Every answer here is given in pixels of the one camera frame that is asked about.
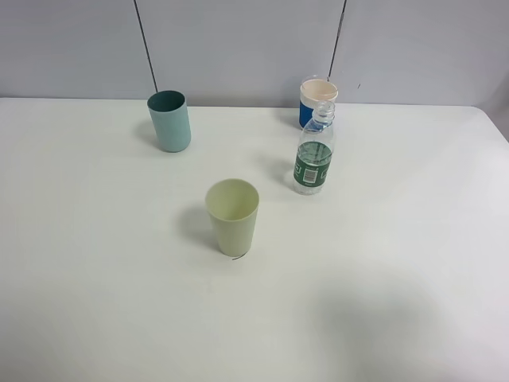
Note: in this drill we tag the blue and white paper cup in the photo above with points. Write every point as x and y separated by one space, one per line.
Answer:
313 90

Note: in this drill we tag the pale green plastic cup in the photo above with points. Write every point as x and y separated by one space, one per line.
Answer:
232 205

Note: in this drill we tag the clear water bottle green label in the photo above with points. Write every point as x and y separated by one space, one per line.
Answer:
315 150

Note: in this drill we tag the teal plastic cup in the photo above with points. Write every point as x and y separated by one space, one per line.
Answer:
169 115

